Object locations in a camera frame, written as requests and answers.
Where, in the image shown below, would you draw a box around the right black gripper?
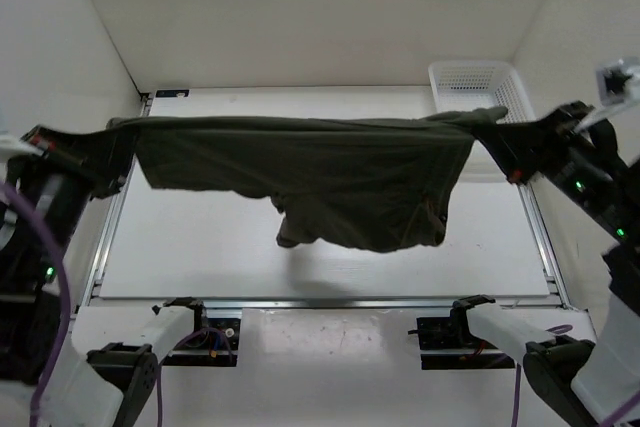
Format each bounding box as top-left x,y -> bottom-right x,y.
474,97 -> 640,237

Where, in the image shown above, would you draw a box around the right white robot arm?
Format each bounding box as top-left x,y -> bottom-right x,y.
449,102 -> 639,426

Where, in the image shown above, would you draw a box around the white plastic basket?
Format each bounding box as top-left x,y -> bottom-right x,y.
428,60 -> 535,123

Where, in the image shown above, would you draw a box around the aluminium right rail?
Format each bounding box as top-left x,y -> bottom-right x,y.
518,186 -> 573,310

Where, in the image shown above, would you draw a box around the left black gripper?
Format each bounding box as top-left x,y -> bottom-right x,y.
6,119 -> 137,282

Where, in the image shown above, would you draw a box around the olive green shorts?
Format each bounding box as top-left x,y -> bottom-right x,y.
110,106 -> 507,253

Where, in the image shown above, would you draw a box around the aluminium front rail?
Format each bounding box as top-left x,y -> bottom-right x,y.
73,294 -> 568,310

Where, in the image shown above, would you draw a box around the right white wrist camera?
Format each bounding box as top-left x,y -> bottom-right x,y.
573,57 -> 639,133

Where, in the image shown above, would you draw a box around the blue corner label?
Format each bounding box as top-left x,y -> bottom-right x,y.
155,89 -> 190,98

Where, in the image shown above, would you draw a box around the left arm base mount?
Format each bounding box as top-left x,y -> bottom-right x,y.
164,314 -> 241,368

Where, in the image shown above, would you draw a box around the aluminium left rail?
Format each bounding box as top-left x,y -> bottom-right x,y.
69,94 -> 154,318

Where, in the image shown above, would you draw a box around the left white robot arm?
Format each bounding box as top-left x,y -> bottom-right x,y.
1,127 -> 210,426

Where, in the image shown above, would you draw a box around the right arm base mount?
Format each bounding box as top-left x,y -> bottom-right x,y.
407,295 -> 516,370

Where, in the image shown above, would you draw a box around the aluminium rail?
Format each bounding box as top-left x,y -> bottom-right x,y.
73,294 -> 568,310
518,186 -> 573,310
69,94 -> 154,318

